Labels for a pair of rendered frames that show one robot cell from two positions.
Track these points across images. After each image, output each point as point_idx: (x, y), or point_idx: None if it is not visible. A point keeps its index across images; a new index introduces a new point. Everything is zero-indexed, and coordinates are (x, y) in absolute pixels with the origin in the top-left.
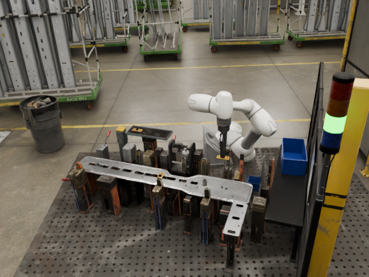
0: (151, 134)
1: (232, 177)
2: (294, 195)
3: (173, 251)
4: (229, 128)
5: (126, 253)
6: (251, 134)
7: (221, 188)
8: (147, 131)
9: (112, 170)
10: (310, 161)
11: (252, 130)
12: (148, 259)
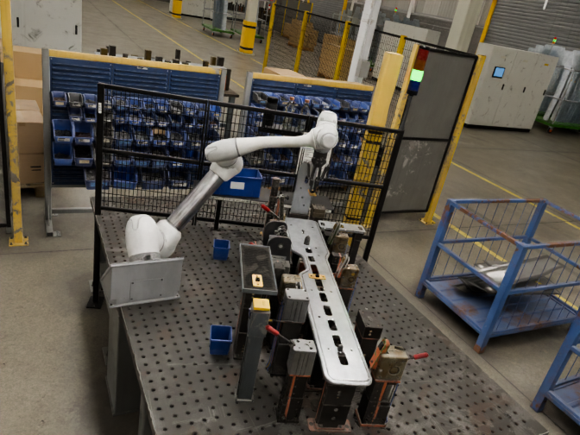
0: (265, 262)
1: (203, 272)
2: (291, 195)
3: (363, 305)
4: (154, 223)
5: (398, 341)
6: (215, 190)
7: (305, 233)
8: (254, 268)
9: (340, 326)
10: (256, 168)
11: (227, 178)
12: (389, 321)
